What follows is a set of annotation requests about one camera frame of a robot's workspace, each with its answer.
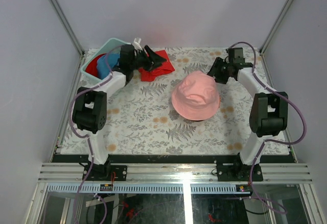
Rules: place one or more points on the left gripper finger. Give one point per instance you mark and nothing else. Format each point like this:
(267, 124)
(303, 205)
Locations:
(153, 56)
(150, 65)

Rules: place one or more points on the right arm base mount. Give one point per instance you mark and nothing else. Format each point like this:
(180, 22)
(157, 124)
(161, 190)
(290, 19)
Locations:
(237, 171)

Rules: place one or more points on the aluminium rail frame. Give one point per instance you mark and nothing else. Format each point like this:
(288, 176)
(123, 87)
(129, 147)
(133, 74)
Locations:
(66, 173)

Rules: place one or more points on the blue hat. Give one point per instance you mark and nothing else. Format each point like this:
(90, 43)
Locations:
(106, 64)

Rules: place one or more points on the pink bucket hat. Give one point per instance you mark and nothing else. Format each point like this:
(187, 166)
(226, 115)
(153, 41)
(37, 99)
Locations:
(196, 96)

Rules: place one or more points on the red folded cloth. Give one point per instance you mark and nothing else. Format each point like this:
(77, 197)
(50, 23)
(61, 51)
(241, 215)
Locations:
(164, 69)

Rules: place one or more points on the floral table mat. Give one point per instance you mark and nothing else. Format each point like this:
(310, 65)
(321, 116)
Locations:
(142, 120)

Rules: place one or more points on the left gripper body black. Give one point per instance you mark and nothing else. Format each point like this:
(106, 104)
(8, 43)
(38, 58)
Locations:
(141, 60)

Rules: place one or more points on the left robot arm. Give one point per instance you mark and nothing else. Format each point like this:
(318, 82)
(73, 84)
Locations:
(89, 106)

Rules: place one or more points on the red hat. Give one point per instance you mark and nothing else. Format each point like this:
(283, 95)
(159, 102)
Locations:
(92, 66)

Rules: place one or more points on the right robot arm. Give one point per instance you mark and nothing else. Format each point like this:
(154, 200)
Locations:
(269, 112)

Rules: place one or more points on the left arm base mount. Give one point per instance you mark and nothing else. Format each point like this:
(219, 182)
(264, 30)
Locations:
(106, 172)

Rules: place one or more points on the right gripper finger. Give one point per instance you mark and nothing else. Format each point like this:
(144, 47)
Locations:
(222, 78)
(216, 68)

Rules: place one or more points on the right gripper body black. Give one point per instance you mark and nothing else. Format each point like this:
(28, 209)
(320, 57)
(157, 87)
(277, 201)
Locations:
(225, 68)

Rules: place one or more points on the light green plastic bin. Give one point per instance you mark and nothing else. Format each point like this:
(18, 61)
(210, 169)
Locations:
(111, 46)

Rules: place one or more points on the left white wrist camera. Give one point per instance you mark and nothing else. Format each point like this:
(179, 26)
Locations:
(137, 44)

